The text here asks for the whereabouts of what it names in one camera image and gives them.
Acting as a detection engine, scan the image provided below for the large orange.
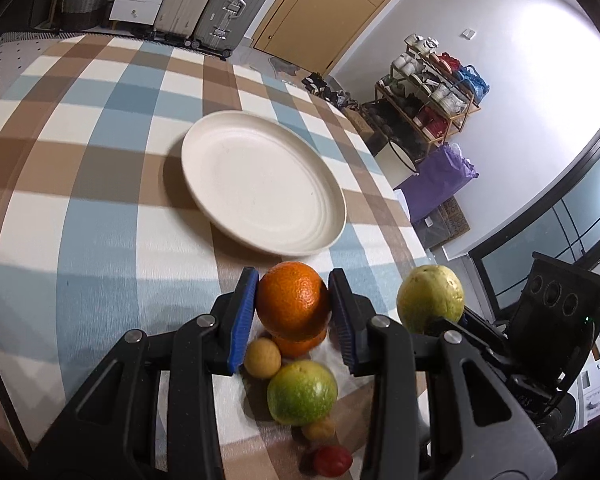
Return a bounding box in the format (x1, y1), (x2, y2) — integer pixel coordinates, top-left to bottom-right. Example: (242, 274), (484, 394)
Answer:
(257, 261), (330, 341)

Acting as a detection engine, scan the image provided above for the small orange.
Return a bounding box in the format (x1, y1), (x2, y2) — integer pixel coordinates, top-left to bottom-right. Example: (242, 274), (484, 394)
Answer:
(272, 328), (327, 360)

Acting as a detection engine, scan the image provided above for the yellow-green guava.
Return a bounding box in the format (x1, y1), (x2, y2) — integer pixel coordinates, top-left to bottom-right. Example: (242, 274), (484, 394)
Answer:
(396, 264), (465, 334)

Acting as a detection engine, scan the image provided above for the green guava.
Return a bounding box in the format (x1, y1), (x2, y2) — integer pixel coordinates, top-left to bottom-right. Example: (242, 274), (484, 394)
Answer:
(266, 360), (338, 426)

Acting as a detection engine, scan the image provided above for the yellow longan upper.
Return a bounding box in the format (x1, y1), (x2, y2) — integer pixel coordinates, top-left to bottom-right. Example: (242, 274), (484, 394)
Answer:
(244, 337), (282, 379)

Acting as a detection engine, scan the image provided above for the yellow longan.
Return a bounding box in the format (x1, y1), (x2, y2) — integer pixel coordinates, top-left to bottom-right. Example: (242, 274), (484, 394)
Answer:
(301, 416), (336, 442)
(244, 337), (282, 379)

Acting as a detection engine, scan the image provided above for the yellow longan lower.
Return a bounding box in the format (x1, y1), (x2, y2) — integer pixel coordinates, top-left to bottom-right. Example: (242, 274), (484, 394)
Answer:
(301, 416), (336, 442)

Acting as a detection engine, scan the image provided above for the cream round plate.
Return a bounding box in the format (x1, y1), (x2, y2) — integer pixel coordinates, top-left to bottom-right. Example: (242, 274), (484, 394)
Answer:
(181, 110), (347, 257)

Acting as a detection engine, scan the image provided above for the white bucket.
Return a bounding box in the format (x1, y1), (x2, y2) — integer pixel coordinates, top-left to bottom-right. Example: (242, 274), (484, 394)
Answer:
(374, 140), (417, 188)

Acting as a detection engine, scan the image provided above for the red tomato near edge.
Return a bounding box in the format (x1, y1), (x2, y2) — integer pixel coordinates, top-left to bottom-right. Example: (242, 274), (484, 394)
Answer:
(309, 445), (353, 478)

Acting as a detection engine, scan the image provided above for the purple bag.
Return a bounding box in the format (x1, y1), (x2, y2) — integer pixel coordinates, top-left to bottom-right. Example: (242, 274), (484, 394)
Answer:
(396, 143), (479, 223)

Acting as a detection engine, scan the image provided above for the checkered tablecloth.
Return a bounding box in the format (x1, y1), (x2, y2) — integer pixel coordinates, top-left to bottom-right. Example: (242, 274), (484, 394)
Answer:
(0, 35), (426, 463)

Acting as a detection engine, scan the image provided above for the wooden shoe rack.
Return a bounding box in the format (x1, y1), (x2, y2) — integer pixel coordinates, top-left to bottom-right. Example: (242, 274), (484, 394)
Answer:
(368, 34), (491, 160)

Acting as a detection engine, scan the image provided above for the wooden door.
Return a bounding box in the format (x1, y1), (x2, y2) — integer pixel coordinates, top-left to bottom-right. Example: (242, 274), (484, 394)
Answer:
(248, 0), (392, 75)

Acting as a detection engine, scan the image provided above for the silver aluminium suitcase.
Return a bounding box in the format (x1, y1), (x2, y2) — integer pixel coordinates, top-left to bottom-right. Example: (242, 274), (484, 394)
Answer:
(192, 0), (265, 58)

